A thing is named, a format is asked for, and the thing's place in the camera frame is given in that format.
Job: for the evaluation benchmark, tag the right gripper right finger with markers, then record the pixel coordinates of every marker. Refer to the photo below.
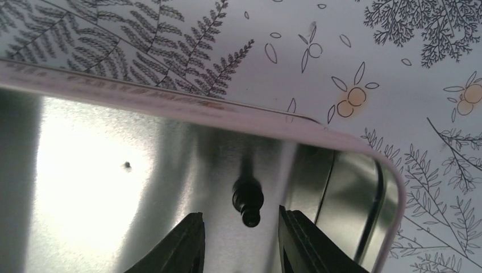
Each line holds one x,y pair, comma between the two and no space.
305,248

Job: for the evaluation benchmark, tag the floral patterned table mat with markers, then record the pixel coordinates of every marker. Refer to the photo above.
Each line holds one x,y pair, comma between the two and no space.
405,76

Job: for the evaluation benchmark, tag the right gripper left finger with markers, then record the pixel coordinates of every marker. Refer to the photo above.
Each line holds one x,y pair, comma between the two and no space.
181,250

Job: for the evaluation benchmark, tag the black chess piece in tin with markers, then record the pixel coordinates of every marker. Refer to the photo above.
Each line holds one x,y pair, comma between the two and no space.
248,199

